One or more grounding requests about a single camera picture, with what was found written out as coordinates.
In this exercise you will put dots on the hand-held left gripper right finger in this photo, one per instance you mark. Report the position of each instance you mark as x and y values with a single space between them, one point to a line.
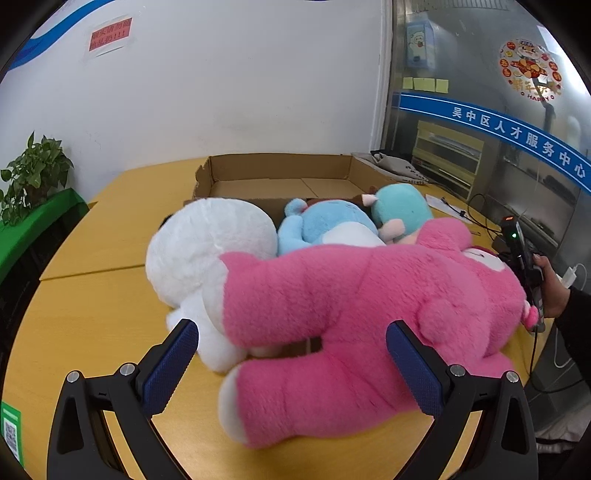
415 369

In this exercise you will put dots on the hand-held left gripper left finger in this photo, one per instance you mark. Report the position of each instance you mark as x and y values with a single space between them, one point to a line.
171 369

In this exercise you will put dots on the pink plush bear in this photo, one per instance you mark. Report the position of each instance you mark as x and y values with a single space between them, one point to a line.
346 300

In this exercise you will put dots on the white panda plush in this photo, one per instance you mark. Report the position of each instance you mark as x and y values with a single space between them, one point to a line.
194 258

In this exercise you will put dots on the teal and pink plush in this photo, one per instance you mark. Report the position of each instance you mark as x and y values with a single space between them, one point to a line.
401 205

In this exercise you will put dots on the blue plush bear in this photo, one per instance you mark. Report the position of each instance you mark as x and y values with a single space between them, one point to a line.
323 221

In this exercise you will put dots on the shallow cardboard box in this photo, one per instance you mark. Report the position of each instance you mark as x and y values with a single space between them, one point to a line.
258 187

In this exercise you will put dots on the person's right forearm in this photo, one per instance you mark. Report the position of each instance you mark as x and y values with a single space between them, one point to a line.
575 350

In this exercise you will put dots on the person's right hand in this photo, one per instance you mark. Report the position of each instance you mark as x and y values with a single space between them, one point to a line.
551 290

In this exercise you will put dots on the white charger plug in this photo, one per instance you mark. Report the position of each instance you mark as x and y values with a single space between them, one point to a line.
571 276

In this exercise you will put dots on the white paper sheet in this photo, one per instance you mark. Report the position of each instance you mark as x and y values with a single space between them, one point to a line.
450 210

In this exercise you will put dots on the pale shelf behind glass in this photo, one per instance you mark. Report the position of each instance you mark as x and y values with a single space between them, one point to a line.
448 157

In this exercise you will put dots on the blue window banner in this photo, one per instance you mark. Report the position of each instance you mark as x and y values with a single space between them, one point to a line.
485 122

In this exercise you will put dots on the grey cloth bag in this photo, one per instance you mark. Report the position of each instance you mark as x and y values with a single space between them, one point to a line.
392 166

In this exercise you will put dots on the green code sticker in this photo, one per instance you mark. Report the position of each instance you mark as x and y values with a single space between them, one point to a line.
11 431

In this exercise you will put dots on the yellow sticky note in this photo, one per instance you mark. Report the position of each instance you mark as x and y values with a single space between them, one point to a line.
408 83
430 84
442 86
419 83

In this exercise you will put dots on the round festive window sticker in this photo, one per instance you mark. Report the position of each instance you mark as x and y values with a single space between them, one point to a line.
530 69

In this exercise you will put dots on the green cover cloth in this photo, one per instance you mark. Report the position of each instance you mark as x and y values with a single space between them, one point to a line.
37 221

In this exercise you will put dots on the blue cartoon poster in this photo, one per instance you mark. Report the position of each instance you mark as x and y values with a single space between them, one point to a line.
420 46

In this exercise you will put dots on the green potted plant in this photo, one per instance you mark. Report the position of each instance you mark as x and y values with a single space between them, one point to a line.
32 170

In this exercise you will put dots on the red wall notice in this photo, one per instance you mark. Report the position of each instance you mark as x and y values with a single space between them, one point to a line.
110 39

